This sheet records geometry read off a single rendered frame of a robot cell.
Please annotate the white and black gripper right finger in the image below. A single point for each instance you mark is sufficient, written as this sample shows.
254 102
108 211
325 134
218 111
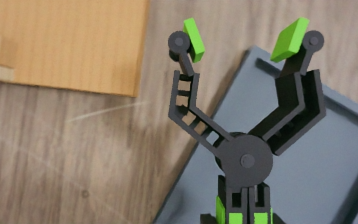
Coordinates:
276 219

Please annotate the tan wooden bench board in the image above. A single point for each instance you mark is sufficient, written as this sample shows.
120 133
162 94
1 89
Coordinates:
92 45

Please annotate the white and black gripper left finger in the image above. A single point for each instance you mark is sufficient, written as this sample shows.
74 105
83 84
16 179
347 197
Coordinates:
207 219

